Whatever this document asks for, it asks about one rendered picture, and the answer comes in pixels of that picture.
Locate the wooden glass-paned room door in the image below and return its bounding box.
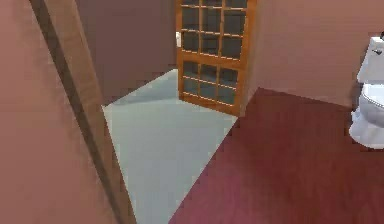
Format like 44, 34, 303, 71
174, 0, 258, 118

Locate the white toilet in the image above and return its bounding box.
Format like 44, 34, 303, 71
348, 31, 384, 150

